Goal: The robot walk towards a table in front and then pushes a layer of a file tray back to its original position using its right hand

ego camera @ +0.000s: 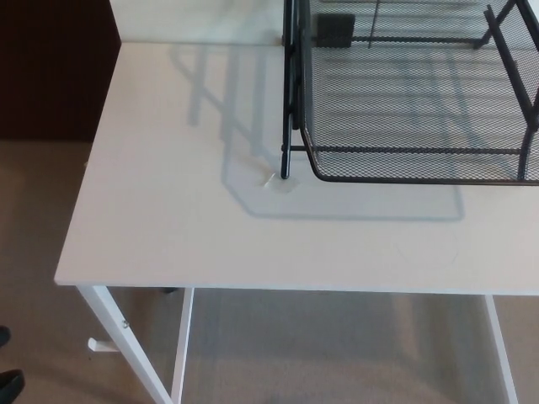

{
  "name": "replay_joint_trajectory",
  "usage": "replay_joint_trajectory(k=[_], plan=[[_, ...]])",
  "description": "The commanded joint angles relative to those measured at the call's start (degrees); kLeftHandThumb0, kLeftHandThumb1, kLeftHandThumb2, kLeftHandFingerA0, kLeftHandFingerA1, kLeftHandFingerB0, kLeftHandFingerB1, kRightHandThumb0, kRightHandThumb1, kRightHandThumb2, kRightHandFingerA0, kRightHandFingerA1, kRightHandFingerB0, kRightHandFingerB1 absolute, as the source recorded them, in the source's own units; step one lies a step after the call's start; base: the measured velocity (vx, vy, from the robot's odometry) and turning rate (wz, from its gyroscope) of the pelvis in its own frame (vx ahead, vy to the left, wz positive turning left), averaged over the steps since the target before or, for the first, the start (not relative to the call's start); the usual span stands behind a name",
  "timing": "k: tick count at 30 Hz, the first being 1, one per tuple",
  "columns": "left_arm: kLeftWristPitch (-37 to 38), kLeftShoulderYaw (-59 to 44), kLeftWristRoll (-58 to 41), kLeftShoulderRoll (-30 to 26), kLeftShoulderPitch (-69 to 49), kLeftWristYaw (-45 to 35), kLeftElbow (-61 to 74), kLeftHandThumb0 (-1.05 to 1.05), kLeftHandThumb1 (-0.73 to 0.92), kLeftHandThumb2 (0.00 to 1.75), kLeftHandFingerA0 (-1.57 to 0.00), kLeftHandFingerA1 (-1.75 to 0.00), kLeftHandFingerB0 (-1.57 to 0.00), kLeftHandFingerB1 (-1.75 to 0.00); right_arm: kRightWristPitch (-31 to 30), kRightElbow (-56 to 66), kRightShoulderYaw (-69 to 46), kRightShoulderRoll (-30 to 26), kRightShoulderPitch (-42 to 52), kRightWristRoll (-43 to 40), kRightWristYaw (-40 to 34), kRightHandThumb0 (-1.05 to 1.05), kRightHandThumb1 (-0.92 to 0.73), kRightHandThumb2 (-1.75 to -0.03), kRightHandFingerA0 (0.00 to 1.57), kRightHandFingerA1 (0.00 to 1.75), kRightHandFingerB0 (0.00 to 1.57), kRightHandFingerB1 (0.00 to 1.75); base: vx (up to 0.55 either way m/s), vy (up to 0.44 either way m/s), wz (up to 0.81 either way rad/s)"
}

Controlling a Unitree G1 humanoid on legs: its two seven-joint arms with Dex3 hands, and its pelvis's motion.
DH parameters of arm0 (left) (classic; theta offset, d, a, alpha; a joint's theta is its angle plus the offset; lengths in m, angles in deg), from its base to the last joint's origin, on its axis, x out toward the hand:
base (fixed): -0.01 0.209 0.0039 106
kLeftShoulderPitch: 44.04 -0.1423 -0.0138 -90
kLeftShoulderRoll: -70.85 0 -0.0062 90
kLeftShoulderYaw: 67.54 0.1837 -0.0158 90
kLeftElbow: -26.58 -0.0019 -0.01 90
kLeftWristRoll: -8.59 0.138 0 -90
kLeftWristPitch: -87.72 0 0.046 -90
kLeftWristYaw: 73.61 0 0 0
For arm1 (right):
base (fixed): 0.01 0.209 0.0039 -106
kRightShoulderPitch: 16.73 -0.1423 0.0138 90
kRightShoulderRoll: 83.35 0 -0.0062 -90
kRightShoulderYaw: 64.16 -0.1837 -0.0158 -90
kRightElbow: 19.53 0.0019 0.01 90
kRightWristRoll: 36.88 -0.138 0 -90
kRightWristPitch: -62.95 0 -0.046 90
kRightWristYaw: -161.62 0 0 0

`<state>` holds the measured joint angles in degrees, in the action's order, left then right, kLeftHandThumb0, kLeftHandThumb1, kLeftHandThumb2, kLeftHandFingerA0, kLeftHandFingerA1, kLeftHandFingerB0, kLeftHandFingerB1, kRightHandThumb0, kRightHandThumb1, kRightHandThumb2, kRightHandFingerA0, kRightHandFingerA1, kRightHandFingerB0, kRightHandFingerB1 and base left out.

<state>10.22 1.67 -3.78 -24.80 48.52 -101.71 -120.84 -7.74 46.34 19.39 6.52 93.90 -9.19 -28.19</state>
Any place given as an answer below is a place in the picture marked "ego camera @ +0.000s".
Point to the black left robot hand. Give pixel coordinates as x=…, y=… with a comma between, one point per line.
x=10, y=385

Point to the black mesh sliding file tray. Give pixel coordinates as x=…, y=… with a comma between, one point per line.
x=379, y=105

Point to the white leg hook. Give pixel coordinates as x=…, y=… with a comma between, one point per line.
x=99, y=345

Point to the silver leg bolt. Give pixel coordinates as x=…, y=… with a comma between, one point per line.
x=125, y=324

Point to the small black floor object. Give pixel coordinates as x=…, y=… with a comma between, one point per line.
x=169, y=290

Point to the dark brown wooden cabinet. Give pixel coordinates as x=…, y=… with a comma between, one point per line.
x=50, y=67

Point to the clear tape piece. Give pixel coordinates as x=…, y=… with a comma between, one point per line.
x=280, y=186

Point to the black rectangular plate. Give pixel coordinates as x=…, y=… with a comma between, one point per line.
x=335, y=30

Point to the white metal table leg frame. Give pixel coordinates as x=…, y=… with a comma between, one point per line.
x=105, y=315
x=503, y=357

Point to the black metal file rack frame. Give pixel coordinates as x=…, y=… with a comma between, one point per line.
x=285, y=168

